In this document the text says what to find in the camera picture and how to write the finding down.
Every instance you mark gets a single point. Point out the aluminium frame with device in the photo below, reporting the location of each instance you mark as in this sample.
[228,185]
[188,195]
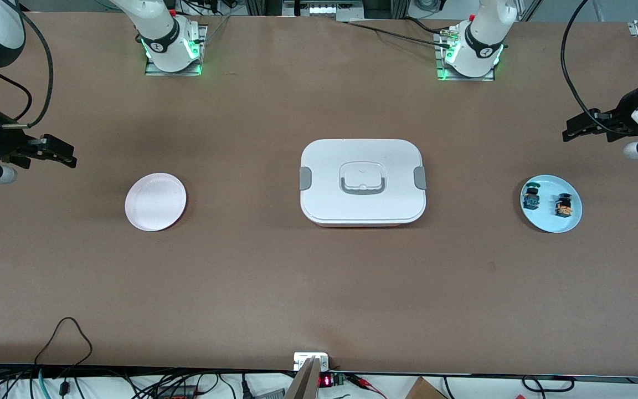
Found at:
[324,10]

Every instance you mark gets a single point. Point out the red LED display board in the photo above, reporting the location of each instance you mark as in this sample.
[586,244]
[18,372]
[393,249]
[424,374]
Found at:
[327,380]

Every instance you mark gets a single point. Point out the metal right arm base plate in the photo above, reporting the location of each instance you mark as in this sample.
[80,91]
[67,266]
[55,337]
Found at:
[155,71]

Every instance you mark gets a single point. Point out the grey metal bar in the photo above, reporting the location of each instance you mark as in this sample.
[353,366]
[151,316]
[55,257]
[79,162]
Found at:
[305,382]

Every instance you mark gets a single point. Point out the pink round plate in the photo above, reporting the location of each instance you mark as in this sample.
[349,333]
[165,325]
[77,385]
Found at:
[155,202]

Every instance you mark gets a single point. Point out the green-capped small component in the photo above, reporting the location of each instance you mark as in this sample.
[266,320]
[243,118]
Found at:
[531,198]

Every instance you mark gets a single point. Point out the light blue round plate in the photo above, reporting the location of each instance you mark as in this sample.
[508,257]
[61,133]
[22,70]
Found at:
[546,219]

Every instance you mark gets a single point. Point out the white lidded container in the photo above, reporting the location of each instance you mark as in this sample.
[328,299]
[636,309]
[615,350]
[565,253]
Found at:
[330,166]

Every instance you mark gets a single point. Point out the brown cardboard piece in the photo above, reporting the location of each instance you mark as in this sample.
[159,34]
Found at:
[423,389]

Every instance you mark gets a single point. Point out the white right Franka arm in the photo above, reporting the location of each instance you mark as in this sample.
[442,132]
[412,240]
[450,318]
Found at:
[158,33]

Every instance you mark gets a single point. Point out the red clip lead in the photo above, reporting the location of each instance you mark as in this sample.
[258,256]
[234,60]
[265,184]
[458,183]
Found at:
[366,384]

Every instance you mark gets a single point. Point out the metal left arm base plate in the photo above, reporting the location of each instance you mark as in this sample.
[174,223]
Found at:
[443,75]

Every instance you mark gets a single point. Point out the orange push-button switch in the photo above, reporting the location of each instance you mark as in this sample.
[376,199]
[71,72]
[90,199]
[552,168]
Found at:
[564,206]

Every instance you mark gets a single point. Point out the small white box device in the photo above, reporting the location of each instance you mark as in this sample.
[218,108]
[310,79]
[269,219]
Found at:
[303,357]

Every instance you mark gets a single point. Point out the black orange power strip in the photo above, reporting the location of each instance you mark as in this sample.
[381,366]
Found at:
[178,392]

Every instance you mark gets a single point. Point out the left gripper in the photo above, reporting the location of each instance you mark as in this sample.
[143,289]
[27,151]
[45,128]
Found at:
[623,112]

